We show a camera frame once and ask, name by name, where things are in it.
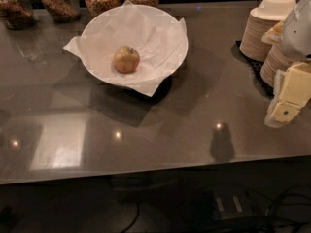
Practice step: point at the tall stack paper bowls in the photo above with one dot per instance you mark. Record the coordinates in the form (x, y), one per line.
(260, 20)

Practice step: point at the white bowl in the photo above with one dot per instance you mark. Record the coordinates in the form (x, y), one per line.
(107, 23)

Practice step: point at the glass jar labelled granola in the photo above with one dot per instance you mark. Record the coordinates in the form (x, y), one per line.
(63, 11)

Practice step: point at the white paper liner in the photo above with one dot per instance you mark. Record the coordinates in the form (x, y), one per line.
(155, 39)

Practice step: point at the black box under table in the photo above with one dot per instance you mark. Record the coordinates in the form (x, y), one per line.
(222, 205)

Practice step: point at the yellow red apple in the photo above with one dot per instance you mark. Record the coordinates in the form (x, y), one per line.
(126, 59)

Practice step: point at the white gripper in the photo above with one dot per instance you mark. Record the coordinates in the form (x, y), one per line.
(297, 33)

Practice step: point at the black rubber mat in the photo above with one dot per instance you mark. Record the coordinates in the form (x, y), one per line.
(260, 85)

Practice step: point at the glass jar dark granola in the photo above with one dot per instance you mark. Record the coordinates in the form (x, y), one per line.
(16, 14)

